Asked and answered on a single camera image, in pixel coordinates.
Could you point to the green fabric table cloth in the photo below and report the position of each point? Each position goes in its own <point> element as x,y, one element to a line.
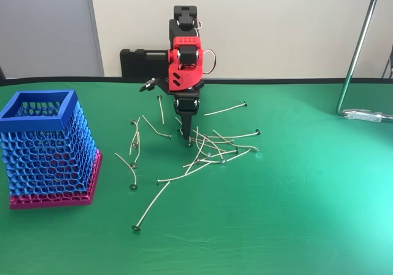
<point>276,210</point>

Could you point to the black metal chair frame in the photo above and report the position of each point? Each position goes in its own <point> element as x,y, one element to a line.
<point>392,57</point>

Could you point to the chrome metal stand pole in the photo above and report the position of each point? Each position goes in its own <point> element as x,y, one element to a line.
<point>358,48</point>

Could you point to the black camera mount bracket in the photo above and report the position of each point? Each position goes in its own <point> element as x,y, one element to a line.
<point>161,83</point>

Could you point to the black plastic tool case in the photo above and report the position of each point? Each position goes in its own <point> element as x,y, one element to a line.
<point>138,63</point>

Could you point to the silver metal clip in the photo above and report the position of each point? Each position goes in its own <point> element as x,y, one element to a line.
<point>365,115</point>

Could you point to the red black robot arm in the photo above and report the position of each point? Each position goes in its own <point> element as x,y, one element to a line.
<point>184,78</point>

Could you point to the blue magenta lattice basket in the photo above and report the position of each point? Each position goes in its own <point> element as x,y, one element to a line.
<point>30,124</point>

